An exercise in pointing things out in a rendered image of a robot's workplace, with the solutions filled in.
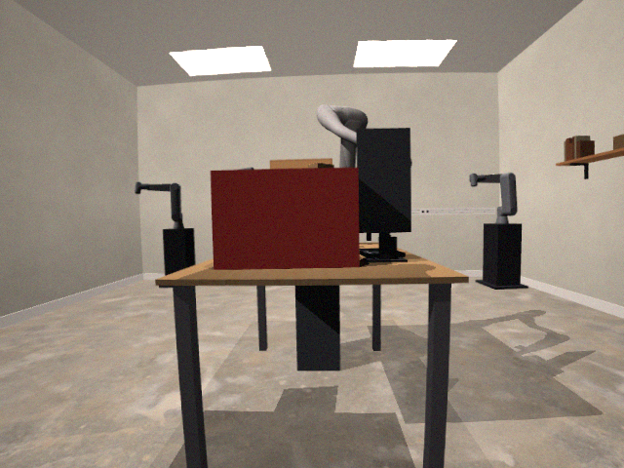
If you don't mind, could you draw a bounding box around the red tool chest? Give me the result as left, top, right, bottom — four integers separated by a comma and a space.
211, 168, 360, 270

